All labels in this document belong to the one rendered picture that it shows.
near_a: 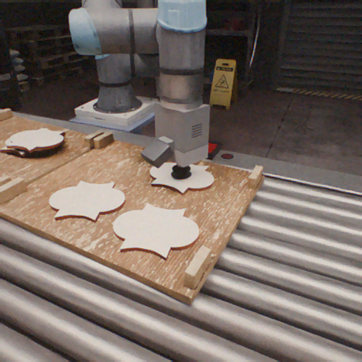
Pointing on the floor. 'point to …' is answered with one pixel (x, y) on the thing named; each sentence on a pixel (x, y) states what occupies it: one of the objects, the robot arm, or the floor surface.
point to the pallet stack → (44, 52)
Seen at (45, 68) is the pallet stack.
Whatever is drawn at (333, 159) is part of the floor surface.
